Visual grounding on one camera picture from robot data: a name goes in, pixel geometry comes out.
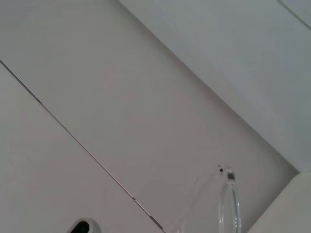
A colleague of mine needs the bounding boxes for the clear white glasses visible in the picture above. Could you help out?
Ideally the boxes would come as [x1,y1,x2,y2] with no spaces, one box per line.
[174,165,242,233]

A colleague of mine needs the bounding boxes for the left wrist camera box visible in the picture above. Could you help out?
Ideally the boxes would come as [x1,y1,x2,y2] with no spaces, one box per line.
[69,217,101,233]

